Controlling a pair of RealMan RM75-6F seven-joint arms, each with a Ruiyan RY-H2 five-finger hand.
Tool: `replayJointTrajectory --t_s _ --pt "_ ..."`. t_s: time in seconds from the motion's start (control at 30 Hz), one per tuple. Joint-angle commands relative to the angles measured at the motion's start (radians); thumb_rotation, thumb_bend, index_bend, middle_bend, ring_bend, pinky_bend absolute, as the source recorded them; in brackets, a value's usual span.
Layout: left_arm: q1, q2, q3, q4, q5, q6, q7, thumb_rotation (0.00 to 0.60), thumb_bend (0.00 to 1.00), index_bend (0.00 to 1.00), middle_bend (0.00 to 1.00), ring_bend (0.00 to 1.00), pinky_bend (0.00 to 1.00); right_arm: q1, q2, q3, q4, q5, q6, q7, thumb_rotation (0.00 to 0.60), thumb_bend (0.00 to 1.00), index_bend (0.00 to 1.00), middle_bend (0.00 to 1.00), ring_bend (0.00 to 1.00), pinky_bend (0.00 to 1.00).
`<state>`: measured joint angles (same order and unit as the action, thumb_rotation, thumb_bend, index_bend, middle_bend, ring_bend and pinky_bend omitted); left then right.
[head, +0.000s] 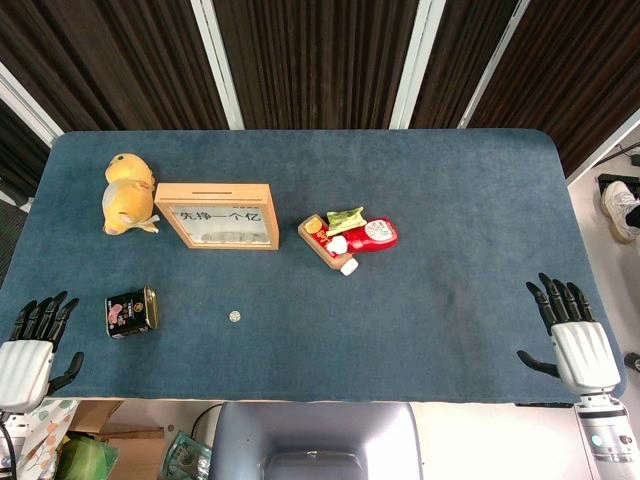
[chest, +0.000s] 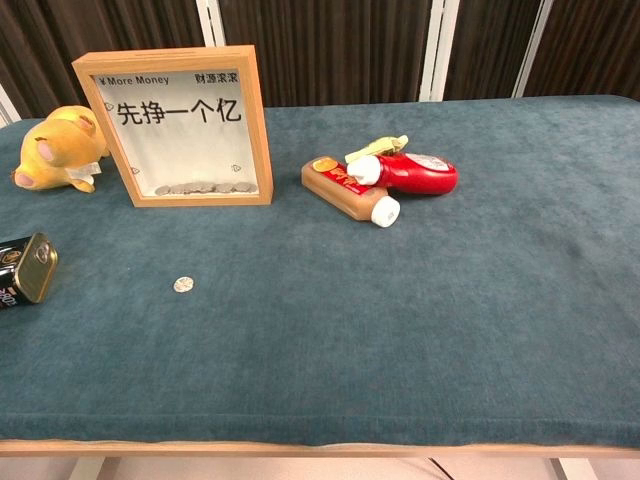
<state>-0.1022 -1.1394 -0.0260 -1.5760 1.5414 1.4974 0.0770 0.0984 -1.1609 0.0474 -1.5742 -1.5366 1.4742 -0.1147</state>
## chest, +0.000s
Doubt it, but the blue table cloth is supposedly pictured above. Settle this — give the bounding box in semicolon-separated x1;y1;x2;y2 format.
0;94;640;448

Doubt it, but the black tin with gold lid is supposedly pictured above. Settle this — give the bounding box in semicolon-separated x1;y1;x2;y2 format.
0;232;59;310

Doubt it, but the wooden coin box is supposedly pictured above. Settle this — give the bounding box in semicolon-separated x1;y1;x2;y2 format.
71;44;274;209

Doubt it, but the red ketchup bottle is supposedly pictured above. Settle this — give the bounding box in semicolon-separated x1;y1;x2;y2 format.
346;151;460;192

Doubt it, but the yellow plush toy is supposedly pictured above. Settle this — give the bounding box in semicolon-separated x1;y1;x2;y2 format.
10;105;112;194

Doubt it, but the yellow-green snack packet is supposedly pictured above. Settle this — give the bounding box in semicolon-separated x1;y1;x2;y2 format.
344;133;410;164

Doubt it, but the white partition post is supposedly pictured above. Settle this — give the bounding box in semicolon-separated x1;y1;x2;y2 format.
196;0;224;49
511;0;554;99
0;82;22;127
418;0;460;102

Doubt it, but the brown bottle with white cap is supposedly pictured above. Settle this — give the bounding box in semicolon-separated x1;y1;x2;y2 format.
300;155;402;229

